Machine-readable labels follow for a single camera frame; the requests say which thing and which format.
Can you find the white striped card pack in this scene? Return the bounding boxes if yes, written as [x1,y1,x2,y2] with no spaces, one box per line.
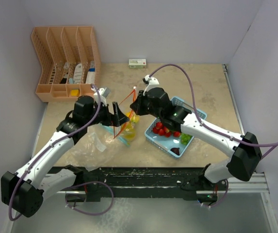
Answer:
[73,63,83,83]

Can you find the peach desk organizer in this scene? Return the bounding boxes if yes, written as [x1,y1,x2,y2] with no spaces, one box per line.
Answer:
[31,26,101,102]

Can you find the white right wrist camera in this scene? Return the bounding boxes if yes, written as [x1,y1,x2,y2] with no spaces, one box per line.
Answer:
[142,75,160,92]

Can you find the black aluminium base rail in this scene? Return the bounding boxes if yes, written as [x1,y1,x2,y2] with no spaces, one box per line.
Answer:
[39,166,269,202]

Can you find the black grey scraper tool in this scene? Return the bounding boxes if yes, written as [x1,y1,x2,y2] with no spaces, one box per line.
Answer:
[59,62,69,84]

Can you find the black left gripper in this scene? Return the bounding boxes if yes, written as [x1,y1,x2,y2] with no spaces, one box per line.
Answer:
[85,100,129,127]

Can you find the dark purple plum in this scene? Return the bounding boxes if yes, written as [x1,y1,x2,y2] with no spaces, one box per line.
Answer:
[170,148,180,155]

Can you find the yellow banana bunch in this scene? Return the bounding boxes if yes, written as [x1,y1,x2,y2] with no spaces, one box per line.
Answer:
[126,110,140,124]

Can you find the light blue plastic basket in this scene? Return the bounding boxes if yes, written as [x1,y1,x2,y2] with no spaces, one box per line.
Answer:
[144,96,208,160]

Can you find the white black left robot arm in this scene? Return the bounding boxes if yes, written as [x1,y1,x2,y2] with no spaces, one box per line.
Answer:
[1,95,129,221]

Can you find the white blue boxed item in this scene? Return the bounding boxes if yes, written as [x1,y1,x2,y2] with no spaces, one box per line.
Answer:
[85,61,96,84]

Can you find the yellow grey eraser block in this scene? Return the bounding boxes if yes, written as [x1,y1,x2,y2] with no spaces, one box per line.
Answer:
[70,89,80,97]

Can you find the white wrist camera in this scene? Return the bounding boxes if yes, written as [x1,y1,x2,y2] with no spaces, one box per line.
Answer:
[142,75,160,92]
[92,87,111,99]

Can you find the green grape bunch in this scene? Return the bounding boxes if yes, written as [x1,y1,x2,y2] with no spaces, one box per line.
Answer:
[180,133,194,145]

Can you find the clear blue-zipper bag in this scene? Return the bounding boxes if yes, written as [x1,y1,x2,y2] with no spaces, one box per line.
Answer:
[102,125,130,146]

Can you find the yellow star fruit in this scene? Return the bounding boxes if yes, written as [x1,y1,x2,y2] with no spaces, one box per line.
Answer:
[122,125,136,142]

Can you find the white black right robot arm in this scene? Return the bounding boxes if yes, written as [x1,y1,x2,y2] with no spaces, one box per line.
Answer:
[130,87,262,190]

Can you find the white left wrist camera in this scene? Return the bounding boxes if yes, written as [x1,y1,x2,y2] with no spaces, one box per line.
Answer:
[92,87,111,99]

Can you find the green white small box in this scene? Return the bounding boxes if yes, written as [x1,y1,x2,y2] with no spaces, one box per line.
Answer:
[129,58,147,69]

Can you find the clear orange-zipper bag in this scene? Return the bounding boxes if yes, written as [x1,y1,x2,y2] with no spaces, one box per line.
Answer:
[63,87,137,170]

